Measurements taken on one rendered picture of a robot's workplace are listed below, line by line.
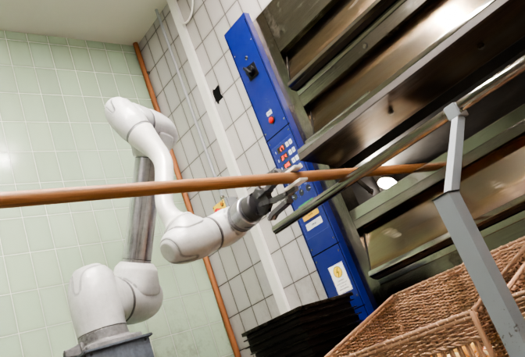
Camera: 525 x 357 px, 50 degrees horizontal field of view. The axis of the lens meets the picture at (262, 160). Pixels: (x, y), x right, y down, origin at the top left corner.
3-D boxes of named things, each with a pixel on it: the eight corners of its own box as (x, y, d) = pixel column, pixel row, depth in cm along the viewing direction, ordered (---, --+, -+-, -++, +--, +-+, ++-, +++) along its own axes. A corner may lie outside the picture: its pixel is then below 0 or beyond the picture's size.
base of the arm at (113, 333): (57, 368, 176) (53, 350, 178) (123, 348, 190) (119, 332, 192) (74, 354, 163) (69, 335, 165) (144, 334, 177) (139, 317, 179)
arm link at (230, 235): (260, 228, 172) (230, 242, 162) (233, 247, 182) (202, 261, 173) (243, 197, 174) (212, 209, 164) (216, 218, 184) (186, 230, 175)
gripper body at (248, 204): (255, 195, 169) (273, 181, 163) (265, 221, 166) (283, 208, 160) (236, 197, 164) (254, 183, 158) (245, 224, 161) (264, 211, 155)
